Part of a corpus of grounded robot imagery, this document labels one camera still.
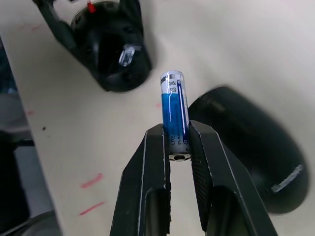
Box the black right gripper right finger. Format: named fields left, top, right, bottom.
left=189, top=119, right=279, bottom=236

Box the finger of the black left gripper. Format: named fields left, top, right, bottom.
left=32, top=0, right=82, bottom=62

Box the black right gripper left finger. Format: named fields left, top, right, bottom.
left=112, top=123, right=172, bottom=236

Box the black mouse base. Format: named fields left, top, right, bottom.
left=69, top=0, right=153, bottom=93

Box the blue and white AA battery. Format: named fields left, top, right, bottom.
left=159, top=70, right=193, bottom=164

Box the black mouse cover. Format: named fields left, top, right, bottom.
left=187, top=86, right=311, bottom=215

